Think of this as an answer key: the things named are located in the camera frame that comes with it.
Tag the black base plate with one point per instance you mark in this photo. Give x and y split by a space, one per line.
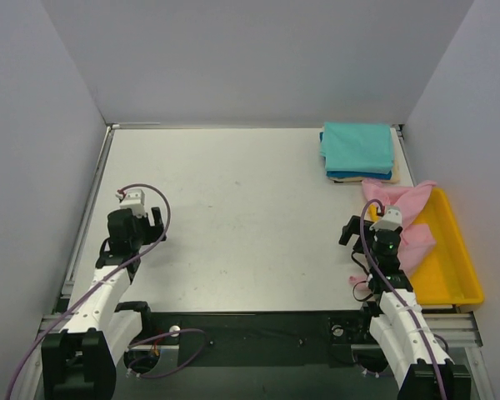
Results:
338 339

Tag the folded blue t-shirt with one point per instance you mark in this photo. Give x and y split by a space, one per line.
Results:
361 175

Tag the folded cream t-shirt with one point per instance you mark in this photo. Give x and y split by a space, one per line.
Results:
396 166

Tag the pink t-shirt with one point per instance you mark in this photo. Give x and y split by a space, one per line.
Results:
417 240

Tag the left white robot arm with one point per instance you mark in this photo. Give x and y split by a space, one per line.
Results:
79 361

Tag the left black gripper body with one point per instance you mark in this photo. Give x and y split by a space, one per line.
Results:
148 225

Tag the teal t-shirt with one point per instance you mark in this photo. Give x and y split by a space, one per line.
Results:
356 146

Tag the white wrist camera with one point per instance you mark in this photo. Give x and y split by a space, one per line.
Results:
134 200
391 220

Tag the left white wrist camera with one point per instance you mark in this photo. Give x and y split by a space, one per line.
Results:
134 200

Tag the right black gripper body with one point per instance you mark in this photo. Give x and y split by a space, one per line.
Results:
359 232

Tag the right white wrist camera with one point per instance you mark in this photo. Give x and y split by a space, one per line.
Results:
391 220

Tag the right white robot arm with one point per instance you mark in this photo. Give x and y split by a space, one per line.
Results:
421 366

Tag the yellow plastic tray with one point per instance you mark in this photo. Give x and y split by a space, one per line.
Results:
446 276

